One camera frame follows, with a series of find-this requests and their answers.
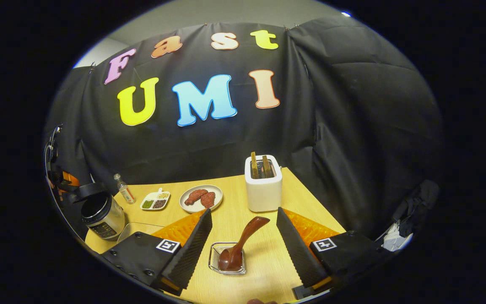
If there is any dark cloth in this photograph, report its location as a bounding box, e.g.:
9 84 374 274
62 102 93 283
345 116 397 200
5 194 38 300
395 182 440 237

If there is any dark grey rice cooker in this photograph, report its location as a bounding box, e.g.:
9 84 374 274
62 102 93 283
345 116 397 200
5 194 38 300
68 182 126 241

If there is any white toaster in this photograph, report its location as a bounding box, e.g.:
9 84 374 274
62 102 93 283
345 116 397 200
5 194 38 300
245 155 283 212

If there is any white divided condiment dish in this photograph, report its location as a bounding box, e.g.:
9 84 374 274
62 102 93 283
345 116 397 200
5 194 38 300
140 188 171 211

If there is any black backdrop cloth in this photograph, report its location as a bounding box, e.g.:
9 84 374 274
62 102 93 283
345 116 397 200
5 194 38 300
45 17 444 237

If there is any brown wooden spoon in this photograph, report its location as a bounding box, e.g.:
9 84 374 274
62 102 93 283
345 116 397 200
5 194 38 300
218 216 270 272

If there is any white round plate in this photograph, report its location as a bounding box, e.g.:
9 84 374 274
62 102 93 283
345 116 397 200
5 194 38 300
179 185 223 214

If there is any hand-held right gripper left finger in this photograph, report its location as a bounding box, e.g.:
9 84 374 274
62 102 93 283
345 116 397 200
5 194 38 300
100 208 213 296

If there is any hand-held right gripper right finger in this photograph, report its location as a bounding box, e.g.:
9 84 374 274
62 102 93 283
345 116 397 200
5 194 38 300
276 207 391 300

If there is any white crumpled cloth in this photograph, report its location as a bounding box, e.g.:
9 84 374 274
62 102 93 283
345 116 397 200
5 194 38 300
382 224 413 252

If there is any small clear bottle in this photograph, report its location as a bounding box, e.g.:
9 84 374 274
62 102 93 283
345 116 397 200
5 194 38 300
113 173 136 205

